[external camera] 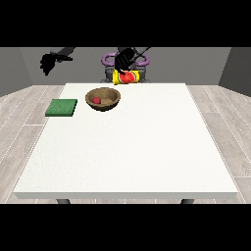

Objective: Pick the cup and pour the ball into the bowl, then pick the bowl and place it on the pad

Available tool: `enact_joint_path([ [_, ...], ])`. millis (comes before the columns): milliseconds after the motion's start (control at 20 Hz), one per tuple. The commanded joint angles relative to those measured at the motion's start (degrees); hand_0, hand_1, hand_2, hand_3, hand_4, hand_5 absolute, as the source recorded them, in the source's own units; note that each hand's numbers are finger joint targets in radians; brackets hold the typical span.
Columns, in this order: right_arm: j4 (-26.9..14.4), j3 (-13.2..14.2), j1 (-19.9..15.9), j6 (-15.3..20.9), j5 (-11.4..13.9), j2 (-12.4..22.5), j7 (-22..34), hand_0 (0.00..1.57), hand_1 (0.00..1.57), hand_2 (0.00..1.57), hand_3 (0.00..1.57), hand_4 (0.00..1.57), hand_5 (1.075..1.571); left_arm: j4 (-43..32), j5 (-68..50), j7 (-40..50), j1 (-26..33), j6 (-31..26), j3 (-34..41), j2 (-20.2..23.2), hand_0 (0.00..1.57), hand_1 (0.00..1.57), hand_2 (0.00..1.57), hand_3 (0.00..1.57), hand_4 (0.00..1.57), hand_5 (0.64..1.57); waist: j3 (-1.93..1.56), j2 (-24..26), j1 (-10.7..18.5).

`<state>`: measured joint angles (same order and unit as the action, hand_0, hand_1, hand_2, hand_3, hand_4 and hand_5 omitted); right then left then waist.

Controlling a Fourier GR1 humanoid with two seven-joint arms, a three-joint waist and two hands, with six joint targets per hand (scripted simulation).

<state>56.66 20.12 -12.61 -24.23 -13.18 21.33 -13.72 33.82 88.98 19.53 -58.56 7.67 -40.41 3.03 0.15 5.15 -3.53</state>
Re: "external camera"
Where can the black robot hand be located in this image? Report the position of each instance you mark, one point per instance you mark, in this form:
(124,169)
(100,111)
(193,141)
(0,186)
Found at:
(49,62)
(123,60)

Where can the yellow cup with melon print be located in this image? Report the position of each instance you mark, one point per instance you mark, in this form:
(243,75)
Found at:
(130,77)

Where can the brown wooden bowl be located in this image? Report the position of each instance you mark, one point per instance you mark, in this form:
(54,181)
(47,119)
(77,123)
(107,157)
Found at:
(108,100)

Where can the green square pad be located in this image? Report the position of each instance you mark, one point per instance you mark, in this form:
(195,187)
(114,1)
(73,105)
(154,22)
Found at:
(61,107)

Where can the small red ball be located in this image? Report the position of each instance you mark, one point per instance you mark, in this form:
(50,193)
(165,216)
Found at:
(96,100)

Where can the dark table leg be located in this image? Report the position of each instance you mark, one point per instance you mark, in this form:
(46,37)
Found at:
(63,201)
(187,201)

